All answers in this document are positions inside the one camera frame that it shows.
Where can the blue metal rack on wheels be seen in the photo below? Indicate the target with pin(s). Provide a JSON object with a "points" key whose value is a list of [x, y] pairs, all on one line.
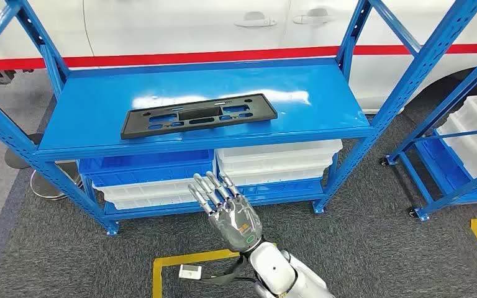
{"points": [[448, 103]]}

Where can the black round-base stand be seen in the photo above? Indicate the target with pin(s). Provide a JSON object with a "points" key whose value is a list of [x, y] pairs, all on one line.
{"points": [[18, 158]]}

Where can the chrome round stanchion base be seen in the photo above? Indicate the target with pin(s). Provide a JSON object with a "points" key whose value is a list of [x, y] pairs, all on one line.
{"points": [[45, 185]]}

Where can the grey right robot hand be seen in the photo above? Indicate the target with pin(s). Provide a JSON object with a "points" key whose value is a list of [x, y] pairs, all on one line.
{"points": [[234, 224]]}

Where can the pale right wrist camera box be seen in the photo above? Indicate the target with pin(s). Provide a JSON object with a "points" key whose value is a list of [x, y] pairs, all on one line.
{"points": [[190, 272]]}

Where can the blue metal shelf rack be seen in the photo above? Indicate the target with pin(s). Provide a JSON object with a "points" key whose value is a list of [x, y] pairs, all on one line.
{"points": [[98, 103]]}

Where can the white car with red stripe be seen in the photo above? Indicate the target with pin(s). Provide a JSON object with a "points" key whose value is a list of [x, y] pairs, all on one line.
{"points": [[160, 24]]}

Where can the black plastic plate bracket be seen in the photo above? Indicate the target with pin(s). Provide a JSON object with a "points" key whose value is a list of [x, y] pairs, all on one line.
{"points": [[139, 123]]}

